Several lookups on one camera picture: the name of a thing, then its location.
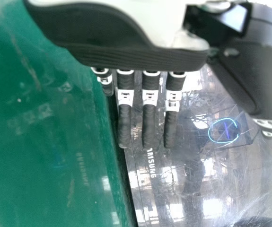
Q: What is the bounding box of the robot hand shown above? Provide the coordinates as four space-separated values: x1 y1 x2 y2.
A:
24 0 272 149

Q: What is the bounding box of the black oven with glass door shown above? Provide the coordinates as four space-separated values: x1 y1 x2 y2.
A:
106 61 272 227

